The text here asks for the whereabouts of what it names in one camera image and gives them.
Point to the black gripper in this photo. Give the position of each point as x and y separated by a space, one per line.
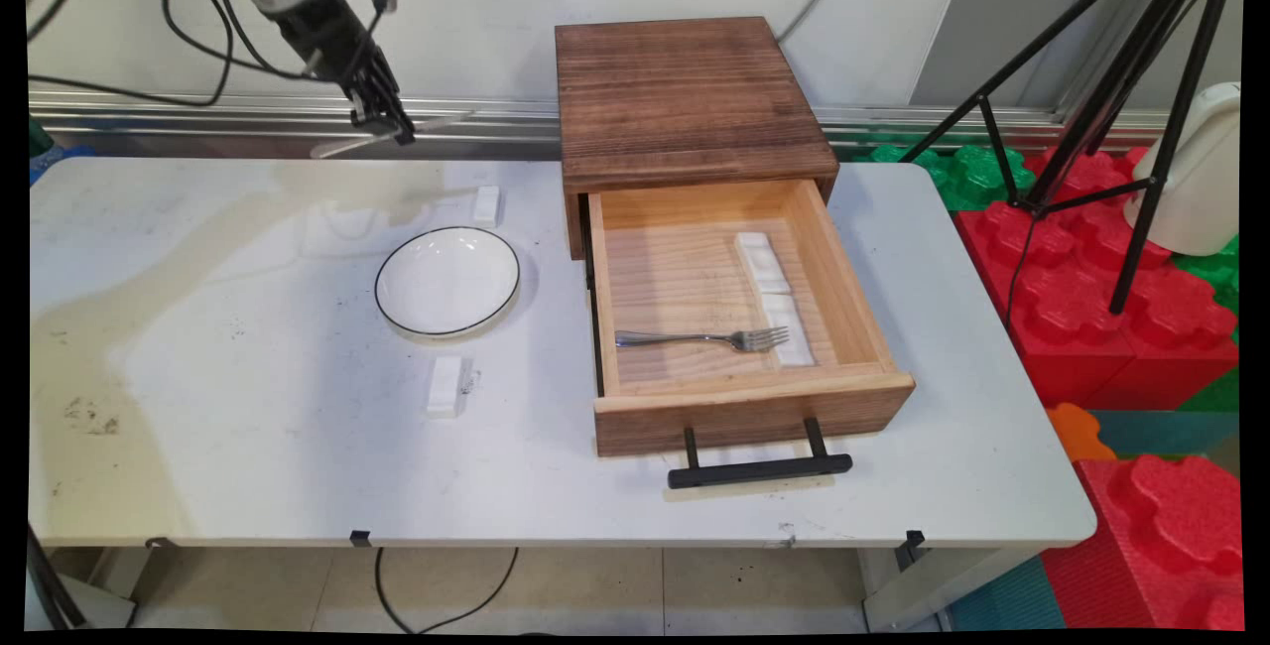
332 35

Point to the silver serrated table knife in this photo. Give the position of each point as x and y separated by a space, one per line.
342 146

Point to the silver metal fork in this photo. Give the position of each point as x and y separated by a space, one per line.
675 337

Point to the white ceramic cutlery rest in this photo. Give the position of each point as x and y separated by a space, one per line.
486 206
762 263
444 387
797 354

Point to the white plate with black rim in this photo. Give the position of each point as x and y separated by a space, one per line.
446 283

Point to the dark wooden drawer cabinet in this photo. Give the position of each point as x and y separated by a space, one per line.
685 89

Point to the blue plastic object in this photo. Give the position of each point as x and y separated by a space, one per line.
60 161

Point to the black table edge clip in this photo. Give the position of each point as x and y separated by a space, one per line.
159 543
914 538
359 538

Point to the white table leg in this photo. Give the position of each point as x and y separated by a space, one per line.
923 585
149 571

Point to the green foam building block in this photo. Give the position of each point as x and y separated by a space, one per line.
1215 273
1220 395
967 179

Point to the orange foam block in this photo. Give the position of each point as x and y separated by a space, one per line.
1077 432

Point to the black tripod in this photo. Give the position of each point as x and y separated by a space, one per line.
1141 228

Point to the teal foam mat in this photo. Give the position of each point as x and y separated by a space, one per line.
1161 432
1012 600

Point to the white plastic appliance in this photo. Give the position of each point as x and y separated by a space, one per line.
1196 189

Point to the aluminium wall rail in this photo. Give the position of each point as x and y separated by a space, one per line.
863 124

